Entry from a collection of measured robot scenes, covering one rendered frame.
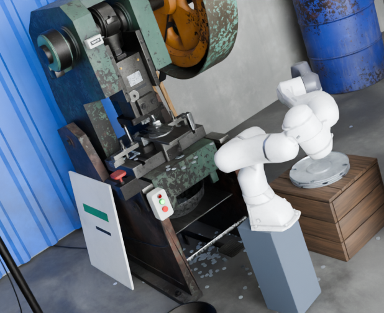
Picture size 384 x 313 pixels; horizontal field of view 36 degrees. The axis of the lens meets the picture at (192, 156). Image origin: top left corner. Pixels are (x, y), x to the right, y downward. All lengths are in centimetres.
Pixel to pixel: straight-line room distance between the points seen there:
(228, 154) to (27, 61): 196
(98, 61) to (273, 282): 123
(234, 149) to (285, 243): 48
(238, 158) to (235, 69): 254
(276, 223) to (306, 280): 36
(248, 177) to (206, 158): 58
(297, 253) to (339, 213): 32
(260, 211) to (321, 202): 43
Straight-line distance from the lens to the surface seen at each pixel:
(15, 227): 404
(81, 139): 314
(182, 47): 312
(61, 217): 413
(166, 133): 286
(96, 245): 352
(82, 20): 270
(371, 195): 298
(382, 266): 286
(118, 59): 287
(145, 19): 285
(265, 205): 243
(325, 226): 286
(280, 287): 263
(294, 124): 213
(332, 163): 297
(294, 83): 250
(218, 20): 276
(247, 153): 227
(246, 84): 486
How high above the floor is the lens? 173
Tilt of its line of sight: 22 degrees down
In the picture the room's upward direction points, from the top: 21 degrees counter-clockwise
